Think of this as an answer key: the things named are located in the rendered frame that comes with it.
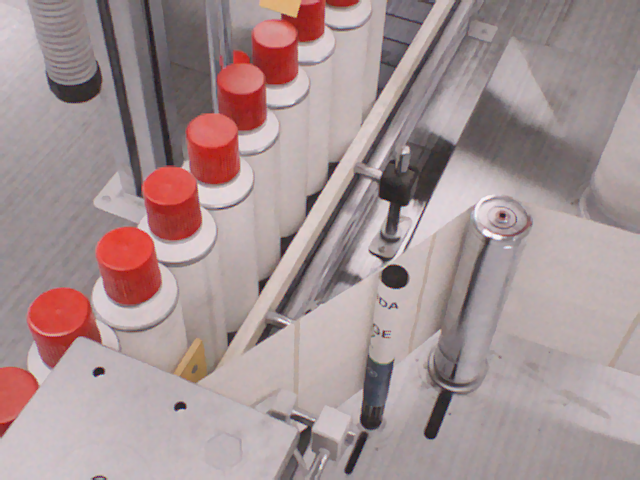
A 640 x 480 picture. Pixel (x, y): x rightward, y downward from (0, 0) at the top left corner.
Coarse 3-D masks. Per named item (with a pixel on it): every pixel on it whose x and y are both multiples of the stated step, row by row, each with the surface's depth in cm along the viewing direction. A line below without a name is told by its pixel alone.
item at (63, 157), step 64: (0, 0) 103; (192, 0) 105; (256, 0) 105; (512, 0) 107; (576, 0) 107; (0, 64) 97; (192, 64) 98; (0, 128) 91; (64, 128) 91; (448, 128) 93; (0, 192) 85; (64, 192) 86; (0, 256) 81; (64, 256) 81; (0, 320) 77
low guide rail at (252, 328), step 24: (432, 24) 90; (408, 48) 88; (408, 72) 86; (384, 96) 83; (384, 120) 83; (360, 144) 79; (336, 192) 76; (312, 216) 74; (312, 240) 74; (288, 264) 71; (264, 288) 69; (264, 312) 68; (240, 336) 66
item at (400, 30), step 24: (408, 0) 98; (432, 0) 98; (456, 0) 98; (384, 24) 95; (408, 24) 96; (384, 48) 93; (432, 48) 97; (384, 72) 91; (336, 168) 82; (336, 216) 81; (288, 240) 77; (288, 288) 73; (264, 336) 71
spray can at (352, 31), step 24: (336, 0) 69; (360, 0) 70; (336, 24) 70; (360, 24) 70; (336, 48) 71; (360, 48) 72; (336, 72) 73; (360, 72) 74; (336, 96) 75; (360, 96) 77; (336, 120) 78; (360, 120) 80; (336, 144) 80
